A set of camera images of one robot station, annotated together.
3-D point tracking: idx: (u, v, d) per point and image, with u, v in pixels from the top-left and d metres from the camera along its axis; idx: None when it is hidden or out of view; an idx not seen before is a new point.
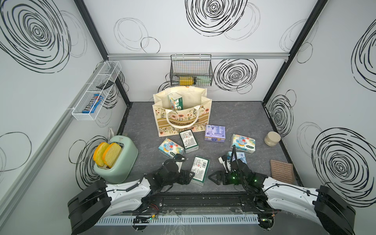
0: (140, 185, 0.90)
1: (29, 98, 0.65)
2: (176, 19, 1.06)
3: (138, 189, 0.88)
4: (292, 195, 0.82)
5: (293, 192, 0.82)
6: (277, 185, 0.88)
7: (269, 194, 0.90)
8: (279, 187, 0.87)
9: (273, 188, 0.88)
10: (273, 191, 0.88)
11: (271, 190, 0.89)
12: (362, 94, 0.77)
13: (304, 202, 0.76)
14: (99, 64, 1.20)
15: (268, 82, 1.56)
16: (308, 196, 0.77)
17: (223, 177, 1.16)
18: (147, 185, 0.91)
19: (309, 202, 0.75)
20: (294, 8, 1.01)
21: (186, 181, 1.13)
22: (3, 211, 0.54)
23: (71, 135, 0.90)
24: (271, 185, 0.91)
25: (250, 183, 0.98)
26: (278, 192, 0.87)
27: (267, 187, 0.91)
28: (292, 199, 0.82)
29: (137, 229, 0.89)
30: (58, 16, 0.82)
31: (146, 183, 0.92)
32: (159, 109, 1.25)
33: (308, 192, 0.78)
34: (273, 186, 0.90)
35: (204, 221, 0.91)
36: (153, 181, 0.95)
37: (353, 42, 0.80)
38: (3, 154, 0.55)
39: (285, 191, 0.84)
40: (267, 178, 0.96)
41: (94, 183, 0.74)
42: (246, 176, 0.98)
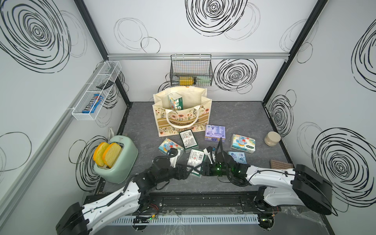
0: (125, 193, 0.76)
1: (29, 98, 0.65)
2: (177, 19, 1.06)
3: (125, 198, 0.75)
4: (270, 179, 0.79)
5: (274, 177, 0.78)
6: (258, 172, 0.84)
7: (255, 183, 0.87)
8: (261, 173, 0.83)
9: (256, 175, 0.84)
10: (256, 178, 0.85)
11: (254, 176, 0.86)
12: (362, 94, 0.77)
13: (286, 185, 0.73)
14: (99, 64, 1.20)
15: (268, 82, 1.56)
16: (286, 176, 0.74)
17: (206, 170, 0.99)
18: (134, 190, 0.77)
19: (288, 182, 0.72)
20: (294, 8, 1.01)
21: (184, 176, 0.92)
22: (3, 212, 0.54)
23: (70, 135, 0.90)
24: (253, 173, 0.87)
25: (235, 174, 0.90)
26: (261, 178, 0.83)
27: (249, 175, 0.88)
28: (274, 183, 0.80)
29: (137, 229, 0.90)
30: (58, 16, 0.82)
31: (133, 188, 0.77)
32: (159, 109, 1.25)
33: (287, 174, 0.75)
34: (255, 173, 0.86)
35: (204, 221, 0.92)
36: (144, 182, 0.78)
37: (353, 42, 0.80)
38: (3, 154, 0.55)
39: (266, 176, 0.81)
40: (250, 167, 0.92)
41: (71, 206, 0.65)
42: (231, 167, 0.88)
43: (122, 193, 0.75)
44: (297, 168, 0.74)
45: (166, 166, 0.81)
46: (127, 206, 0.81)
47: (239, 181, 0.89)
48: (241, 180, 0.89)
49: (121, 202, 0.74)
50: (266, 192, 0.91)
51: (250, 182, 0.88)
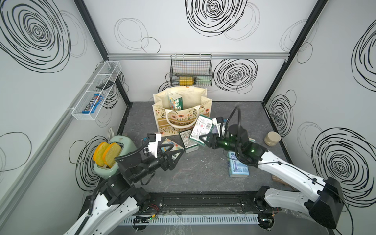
0: (94, 211, 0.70)
1: (29, 98, 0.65)
2: (177, 19, 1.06)
3: (94, 218, 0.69)
4: (294, 178, 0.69)
5: (297, 178, 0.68)
6: (279, 163, 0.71)
7: (264, 169, 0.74)
8: (281, 166, 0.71)
9: (272, 166, 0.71)
10: (272, 168, 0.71)
11: (270, 166, 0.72)
12: (362, 94, 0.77)
13: (308, 190, 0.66)
14: (99, 64, 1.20)
15: (268, 82, 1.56)
16: (314, 184, 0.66)
17: (212, 141, 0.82)
18: (103, 203, 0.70)
19: (313, 191, 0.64)
20: (294, 8, 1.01)
21: (168, 167, 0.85)
22: (3, 212, 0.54)
23: (70, 135, 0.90)
24: (271, 161, 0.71)
25: (245, 152, 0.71)
26: (276, 171, 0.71)
27: (266, 162, 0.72)
28: (292, 183, 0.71)
29: (137, 229, 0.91)
30: (58, 16, 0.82)
31: (102, 204, 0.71)
32: (159, 109, 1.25)
33: (314, 180, 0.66)
34: (273, 163, 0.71)
35: (204, 221, 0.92)
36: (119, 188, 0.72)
37: (353, 42, 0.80)
38: (3, 154, 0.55)
39: (289, 173, 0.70)
40: (267, 152, 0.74)
41: None
42: (241, 143, 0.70)
43: (89, 214, 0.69)
44: (328, 180, 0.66)
45: (136, 165, 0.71)
46: (125, 211, 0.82)
47: (246, 159, 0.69)
48: (250, 158, 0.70)
49: (94, 222, 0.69)
50: (269, 192, 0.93)
51: (258, 165, 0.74)
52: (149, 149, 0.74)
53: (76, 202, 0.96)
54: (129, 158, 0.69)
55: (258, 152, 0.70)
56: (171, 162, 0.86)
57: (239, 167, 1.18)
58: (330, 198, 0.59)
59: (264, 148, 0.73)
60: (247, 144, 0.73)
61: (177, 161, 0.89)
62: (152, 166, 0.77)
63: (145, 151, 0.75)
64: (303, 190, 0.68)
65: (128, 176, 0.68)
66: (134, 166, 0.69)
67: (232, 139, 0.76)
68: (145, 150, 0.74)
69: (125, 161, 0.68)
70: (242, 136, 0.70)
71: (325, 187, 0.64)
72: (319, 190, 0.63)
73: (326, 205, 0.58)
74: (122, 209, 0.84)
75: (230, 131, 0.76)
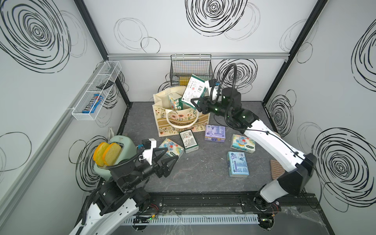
0: (88, 219, 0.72)
1: (29, 98, 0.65)
2: (177, 19, 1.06)
3: (88, 227, 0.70)
4: (276, 150, 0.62)
5: (280, 150, 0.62)
6: (268, 133, 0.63)
7: (248, 136, 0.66)
8: (268, 136, 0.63)
9: (260, 134, 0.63)
10: (259, 137, 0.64)
11: (257, 134, 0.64)
12: (362, 94, 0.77)
13: (286, 162, 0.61)
14: (99, 64, 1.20)
15: (268, 82, 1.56)
16: (294, 157, 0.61)
17: (202, 106, 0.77)
18: (96, 210, 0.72)
19: (291, 164, 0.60)
20: (294, 8, 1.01)
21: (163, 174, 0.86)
22: (3, 212, 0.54)
23: (70, 135, 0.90)
24: (260, 129, 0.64)
25: (236, 117, 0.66)
26: (262, 140, 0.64)
27: (255, 129, 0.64)
28: (271, 152, 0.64)
29: (137, 229, 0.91)
30: (58, 16, 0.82)
31: (95, 214, 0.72)
32: (159, 109, 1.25)
33: (295, 154, 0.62)
34: (261, 132, 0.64)
35: (204, 221, 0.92)
36: (112, 195, 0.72)
37: (353, 42, 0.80)
38: (3, 154, 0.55)
39: (273, 144, 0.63)
40: (257, 120, 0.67)
41: None
42: (233, 107, 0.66)
43: (83, 224, 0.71)
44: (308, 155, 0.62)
45: (128, 170, 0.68)
46: (124, 213, 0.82)
47: (234, 124, 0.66)
48: (238, 124, 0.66)
49: (89, 230, 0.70)
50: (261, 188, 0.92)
51: (243, 131, 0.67)
52: (144, 155, 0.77)
53: (76, 201, 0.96)
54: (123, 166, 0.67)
55: (248, 118, 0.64)
56: (166, 169, 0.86)
57: (240, 167, 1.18)
58: (306, 170, 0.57)
59: (257, 116, 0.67)
60: (239, 110, 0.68)
61: (172, 167, 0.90)
62: (147, 172, 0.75)
63: (139, 158, 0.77)
64: (280, 161, 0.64)
65: (121, 183, 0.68)
66: (126, 174, 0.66)
67: (223, 103, 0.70)
68: (139, 157, 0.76)
69: (117, 169, 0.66)
70: (234, 100, 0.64)
71: (304, 161, 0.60)
72: (297, 163, 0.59)
73: (299, 176, 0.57)
74: (121, 211, 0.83)
75: (223, 93, 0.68)
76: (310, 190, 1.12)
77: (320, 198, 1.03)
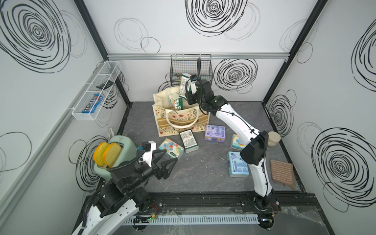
0: (89, 222, 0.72)
1: (29, 98, 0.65)
2: (177, 19, 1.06)
3: (88, 229, 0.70)
4: (237, 128, 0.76)
5: (241, 127, 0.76)
6: (232, 114, 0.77)
7: (219, 117, 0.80)
8: (233, 117, 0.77)
9: (226, 115, 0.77)
10: (225, 118, 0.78)
11: (223, 114, 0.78)
12: (362, 94, 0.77)
13: (244, 137, 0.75)
14: (99, 64, 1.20)
15: (268, 82, 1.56)
16: (250, 132, 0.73)
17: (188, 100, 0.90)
18: (95, 214, 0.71)
19: (246, 137, 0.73)
20: (294, 8, 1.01)
21: (163, 176, 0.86)
22: (3, 212, 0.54)
23: (70, 135, 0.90)
24: (227, 112, 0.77)
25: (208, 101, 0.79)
26: (228, 120, 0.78)
27: (223, 111, 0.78)
28: (233, 129, 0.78)
29: (137, 229, 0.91)
30: (58, 16, 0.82)
31: (94, 216, 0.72)
32: (159, 109, 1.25)
33: (252, 130, 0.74)
34: (227, 114, 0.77)
35: (204, 221, 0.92)
36: (111, 197, 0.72)
37: (353, 42, 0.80)
38: (3, 154, 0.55)
39: (235, 123, 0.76)
40: (227, 105, 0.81)
41: None
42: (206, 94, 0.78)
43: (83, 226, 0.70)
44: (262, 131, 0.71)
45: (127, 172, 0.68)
46: (124, 213, 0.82)
47: (207, 107, 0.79)
48: (210, 106, 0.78)
49: (89, 233, 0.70)
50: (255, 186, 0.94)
51: (215, 113, 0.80)
52: (143, 158, 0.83)
53: (76, 201, 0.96)
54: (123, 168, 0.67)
55: (219, 103, 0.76)
56: (165, 171, 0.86)
57: (239, 167, 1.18)
58: (257, 143, 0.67)
59: (226, 101, 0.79)
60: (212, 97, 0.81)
61: (171, 169, 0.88)
62: (146, 174, 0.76)
63: (139, 161, 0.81)
64: (241, 136, 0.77)
65: (122, 185, 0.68)
66: (126, 176, 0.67)
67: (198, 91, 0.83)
68: (139, 159, 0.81)
69: (117, 171, 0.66)
70: (204, 87, 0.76)
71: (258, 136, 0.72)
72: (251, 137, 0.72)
73: (252, 147, 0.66)
74: (121, 211, 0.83)
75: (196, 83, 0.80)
76: (310, 190, 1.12)
77: (320, 198, 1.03)
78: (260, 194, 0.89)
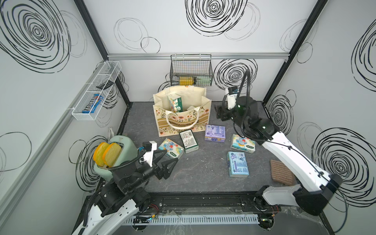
0: (90, 222, 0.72)
1: (28, 98, 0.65)
2: (177, 19, 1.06)
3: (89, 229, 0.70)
4: (302, 169, 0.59)
5: (303, 167, 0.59)
6: (289, 147, 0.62)
7: (269, 148, 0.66)
8: (290, 152, 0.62)
9: (281, 148, 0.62)
10: (281, 152, 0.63)
11: (277, 147, 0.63)
12: (362, 94, 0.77)
13: (310, 181, 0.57)
14: (99, 64, 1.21)
15: (268, 82, 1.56)
16: (319, 177, 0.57)
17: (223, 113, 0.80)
18: (96, 213, 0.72)
19: (316, 183, 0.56)
20: (293, 8, 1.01)
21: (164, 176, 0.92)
22: (3, 212, 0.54)
23: (71, 135, 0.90)
24: (281, 144, 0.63)
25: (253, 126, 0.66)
26: (284, 154, 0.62)
27: (275, 142, 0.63)
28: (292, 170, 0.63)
29: (137, 229, 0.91)
30: (58, 16, 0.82)
31: (95, 215, 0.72)
32: (159, 109, 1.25)
33: (320, 175, 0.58)
34: (282, 146, 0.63)
35: (205, 221, 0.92)
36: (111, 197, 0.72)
37: (353, 42, 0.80)
38: (3, 154, 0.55)
39: (296, 161, 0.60)
40: (279, 132, 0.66)
41: None
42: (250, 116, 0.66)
43: (84, 225, 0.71)
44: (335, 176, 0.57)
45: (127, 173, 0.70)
46: (124, 214, 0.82)
47: (252, 134, 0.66)
48: (257, 134, 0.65)
49: (90, 232, 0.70)
50: (267, 189, 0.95)
51: (262, 142, 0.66)
52: (144, 158, 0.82)
53: (76, 201, 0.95)
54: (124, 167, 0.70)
55: (269, 129, 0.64)
56: (166, 171, 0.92)
57: (240, 167, 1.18)
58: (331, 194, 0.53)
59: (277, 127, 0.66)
60: (256, 119, 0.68)
61: (172, 169, 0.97)
62: (147, 175, 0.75)
63: (140, 161, 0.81)
64: (302, 179, 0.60)
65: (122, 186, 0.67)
66: (128, 175, 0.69)
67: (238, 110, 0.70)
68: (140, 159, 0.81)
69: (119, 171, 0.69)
70: (250, 108, 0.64)
71: (330, 183, 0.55)
72: (322, 184, 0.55)
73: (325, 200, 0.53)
74: (121, 212, 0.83)
75: (238, 102, 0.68)
76: None
77: None
78: (267, 197, 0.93)
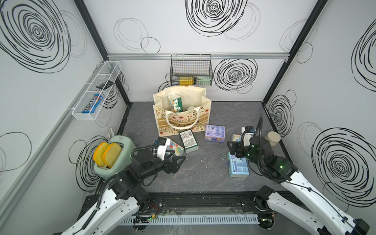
0: (102, 204, 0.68)
1: (28, 99, 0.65)
2: (176, 19, 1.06)
3: (102, 212, 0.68)
4: (325, 214, 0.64)
5: (326, 211, 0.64)
6: (309, 190, 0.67)
7: (288, 188, 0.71)
8: (310, 193, 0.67)
9: (301, 190, 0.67)
10: (302, 194, 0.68)
11: (297, 188, 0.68)
12: (362, 94, 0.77)
13: (334, 226, 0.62)
14: (99, 64, 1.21)
15: (268, 82, 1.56)
16: (343, 223, 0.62)
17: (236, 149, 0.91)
18: (110, 199, 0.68)
19: (340, 228, 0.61)
20: (294, 8, 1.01)
21: (172, 170, 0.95)
22: (3, 212, 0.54)
23: (71, 135, 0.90)
24: (300, 185, 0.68)
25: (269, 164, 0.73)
26: (305, 196, 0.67)
27: (294, 183, 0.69)
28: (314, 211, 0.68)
29: (137, 229, 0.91)
30: (58, 16, 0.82)
31: (108, 199, 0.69)
32: (159, 109, 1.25)
33: (344, 220, 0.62)
34: (302, 188, 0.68)
35: (204, 221, 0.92)
36: (125, 183, 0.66)
37: (353, 42, 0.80)
38: (3, 154, 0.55)
39: (318, 203, 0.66)
40: (297, 173, 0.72)
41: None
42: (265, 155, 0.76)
43: (97, 208, 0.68)
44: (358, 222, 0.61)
45: (146, 157, 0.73)
46: (126, 210, 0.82)
47: (270, 173, 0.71)
48: (275, 173, 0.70)
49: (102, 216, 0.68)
50: (273, 197, 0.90)
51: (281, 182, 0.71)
52: (157, 151, 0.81)
53: (76, 201, 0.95)
54: (142, 152, 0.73)
55: (286, 170, 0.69)
56: (174, 165, 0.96)
57: (240, 167, 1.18)
58: None
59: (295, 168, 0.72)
60: (272, 158, 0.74)
61: (180, 166, 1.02)
62: (160, 165, 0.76)
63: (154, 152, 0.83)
64: (326, 222, 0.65)
65: (140, 171, 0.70)
66: (147, 159, 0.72)
67: (253, 150, 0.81)
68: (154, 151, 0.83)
69: (138, 155, 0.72)
70: (264, 148, 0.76)
71: (355, 230, 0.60)
72: (347, 231, 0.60)
73: None
74: (123, 208, 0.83)
75: (252, 142, 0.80)
76: None
77: None
78: (272, 205, 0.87)
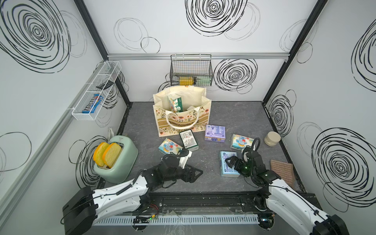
0: (134, 185, 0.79)
1: (28, 99, 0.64)
2: (176, 19, 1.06)
3: (133, 190, 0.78)
4: (299, 208, 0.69)
5: (301, 206, 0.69)
6: (286, 189, 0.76)
7: (272, 192, 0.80)
8: (287, 193, 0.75)
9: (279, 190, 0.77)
10: (280, 192, 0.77)
11: (277, 189, 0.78)
12: (362, 94, 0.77)
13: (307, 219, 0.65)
14: (99, 64, 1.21)
15: (267, 82, 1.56)
16: (314, 214, 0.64)
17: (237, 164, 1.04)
18: (143, 184, 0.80)
19: (311, 220, 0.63)
20: (294, 8, 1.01)
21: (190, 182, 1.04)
22: (3, 211, 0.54)
23: (71, 135, 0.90)
24: (280, 186, 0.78)
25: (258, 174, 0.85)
26: (284, 196, 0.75)
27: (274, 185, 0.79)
28: (294, 210, 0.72)
29: (137, 229, 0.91)
30: (58, 16, 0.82)
31: (142, 182, 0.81)
32: (159, 109, 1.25)
33: (316, 212, 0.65)
34: (281, 189, 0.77)
35: (204, 221, 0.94)
36: (151, 178, 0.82)
37: (353, 42, 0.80)
38: (3, 154, 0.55)
39: (293, 199, 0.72)
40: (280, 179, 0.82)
41: (82, 190, 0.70)
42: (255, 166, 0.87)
43: (131, 184, 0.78)
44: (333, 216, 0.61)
45: (174, 164, 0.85)
46: (129, 202, 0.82)
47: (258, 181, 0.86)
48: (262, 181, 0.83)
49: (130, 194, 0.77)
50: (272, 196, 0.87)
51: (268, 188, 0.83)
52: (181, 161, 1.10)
53: None
54: (171, 159, 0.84)
55: (271, 177, 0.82)
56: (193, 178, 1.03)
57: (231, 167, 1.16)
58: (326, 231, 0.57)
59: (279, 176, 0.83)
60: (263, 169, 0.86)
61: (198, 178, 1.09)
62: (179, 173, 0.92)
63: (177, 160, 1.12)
64: (304, 219, 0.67)
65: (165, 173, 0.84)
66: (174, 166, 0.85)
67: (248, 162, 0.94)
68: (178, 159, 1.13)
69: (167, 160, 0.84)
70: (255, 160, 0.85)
71: (325, 222, 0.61)
72: (317, 221, 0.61)
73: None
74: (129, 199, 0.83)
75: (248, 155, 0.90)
76: (310, 190, 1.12)
77: (320, 198, 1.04)
78: (270, 204, 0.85)
